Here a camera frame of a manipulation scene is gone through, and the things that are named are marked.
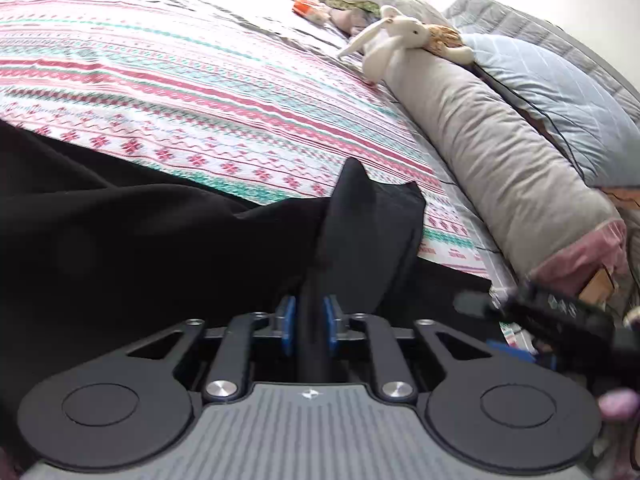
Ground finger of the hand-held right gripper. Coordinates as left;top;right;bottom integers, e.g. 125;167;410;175
452;290;516;320
485;339;560;372

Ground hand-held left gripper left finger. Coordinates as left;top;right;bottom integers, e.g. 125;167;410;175
125;295;297;404

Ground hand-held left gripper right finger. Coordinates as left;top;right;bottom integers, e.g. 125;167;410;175
322;295;496;404

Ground black pants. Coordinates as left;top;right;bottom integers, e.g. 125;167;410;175
0;120;506;471

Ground person's right hand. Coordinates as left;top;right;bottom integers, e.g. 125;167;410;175
599;389;637;419

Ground brown cardboard piece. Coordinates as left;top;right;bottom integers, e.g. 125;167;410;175
580;265;619;306

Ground long beige bolster pillow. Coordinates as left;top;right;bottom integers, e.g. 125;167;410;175
372;45;629;286

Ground light blue checked pillow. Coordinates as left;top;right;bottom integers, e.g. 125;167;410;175
460;34;640;188

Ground red green patterned blanket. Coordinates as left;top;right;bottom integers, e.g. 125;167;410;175
0;0;531;353

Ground white plush rabbit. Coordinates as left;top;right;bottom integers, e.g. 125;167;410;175
336;5;431;86

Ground grey quilted headboard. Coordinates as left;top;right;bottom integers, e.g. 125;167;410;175
442;0;640;126

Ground pale pink cloth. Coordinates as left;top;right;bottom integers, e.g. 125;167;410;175
327;2;372;37

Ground orange packet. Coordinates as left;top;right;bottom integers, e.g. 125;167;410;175
292;0;331;23

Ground black cable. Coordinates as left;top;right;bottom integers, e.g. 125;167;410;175
472;60;587;177

